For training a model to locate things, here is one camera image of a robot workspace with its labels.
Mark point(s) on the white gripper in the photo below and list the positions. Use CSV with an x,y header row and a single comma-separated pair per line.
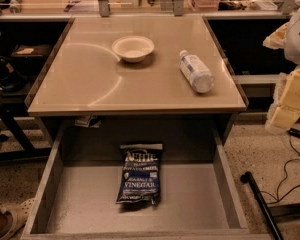
x,y
298,39

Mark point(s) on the blue Kettle chip bag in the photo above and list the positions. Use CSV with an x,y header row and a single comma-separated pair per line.
x,y
140,178

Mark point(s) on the grey open top drawer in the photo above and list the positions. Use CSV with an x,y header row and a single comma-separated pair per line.
x,y
76,198

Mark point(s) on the beige counter cabinet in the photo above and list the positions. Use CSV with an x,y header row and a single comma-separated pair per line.
x,y
86,77

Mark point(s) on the paper tag under counter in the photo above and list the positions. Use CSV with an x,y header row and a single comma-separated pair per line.
x,y
88,121

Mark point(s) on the clear plastic water bottle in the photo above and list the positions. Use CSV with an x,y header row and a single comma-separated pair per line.
x,y
196,72

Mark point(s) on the black pole on floor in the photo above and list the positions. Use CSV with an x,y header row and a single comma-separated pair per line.
x,y
247,178

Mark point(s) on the white paper bowl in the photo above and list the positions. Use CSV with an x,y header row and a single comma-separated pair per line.
x,y
133,49

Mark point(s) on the black chair at left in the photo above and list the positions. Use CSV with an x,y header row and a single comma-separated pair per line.
x,y
12,92

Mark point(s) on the white slipper shoe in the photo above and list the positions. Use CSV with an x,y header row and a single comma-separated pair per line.
x,y
14,219

